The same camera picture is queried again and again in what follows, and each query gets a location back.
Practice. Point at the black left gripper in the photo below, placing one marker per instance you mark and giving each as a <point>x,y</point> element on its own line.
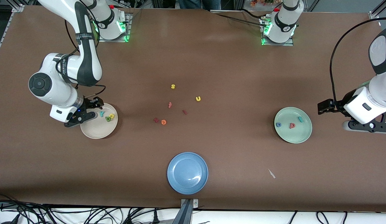
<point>338,104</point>

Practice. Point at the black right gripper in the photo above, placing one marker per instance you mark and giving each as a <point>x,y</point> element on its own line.
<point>87,104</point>

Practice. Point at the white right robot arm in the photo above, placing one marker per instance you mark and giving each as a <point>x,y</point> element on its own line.
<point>56,90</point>

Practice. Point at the beige brown plate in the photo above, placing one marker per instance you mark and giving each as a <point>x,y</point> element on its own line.
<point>98,129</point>

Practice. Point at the light green plate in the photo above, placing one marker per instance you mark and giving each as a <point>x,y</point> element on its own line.
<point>293,133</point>

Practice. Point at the white paper scrap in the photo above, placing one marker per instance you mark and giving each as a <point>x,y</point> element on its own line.
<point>271,173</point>

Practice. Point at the brown table cover sheet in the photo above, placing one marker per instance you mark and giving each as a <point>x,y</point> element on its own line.
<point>230,149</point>

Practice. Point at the blue plate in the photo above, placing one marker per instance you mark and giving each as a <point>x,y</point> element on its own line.
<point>187,173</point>

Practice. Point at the orange decorative object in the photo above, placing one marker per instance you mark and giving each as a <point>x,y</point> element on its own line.
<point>258,3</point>

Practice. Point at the black power plug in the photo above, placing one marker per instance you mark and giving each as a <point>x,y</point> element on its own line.
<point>155,217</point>

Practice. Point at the person in blue jeans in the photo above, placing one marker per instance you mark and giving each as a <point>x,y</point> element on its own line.
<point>189,3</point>

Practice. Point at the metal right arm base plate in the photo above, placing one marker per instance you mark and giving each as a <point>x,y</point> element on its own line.
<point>101,40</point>

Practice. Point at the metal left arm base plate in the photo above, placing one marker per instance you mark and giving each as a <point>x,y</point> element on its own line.
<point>270,44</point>

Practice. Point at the aluminium table corner bracket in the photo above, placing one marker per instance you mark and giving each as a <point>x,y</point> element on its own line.
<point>374,15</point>
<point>18,8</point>

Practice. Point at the aluminium table frame rail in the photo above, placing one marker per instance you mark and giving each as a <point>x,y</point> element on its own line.
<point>6,29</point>

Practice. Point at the silver camera mount bracket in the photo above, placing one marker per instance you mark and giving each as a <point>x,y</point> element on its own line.
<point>195,203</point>

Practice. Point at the grey camera mount pole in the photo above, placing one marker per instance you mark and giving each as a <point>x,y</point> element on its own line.
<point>184,216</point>

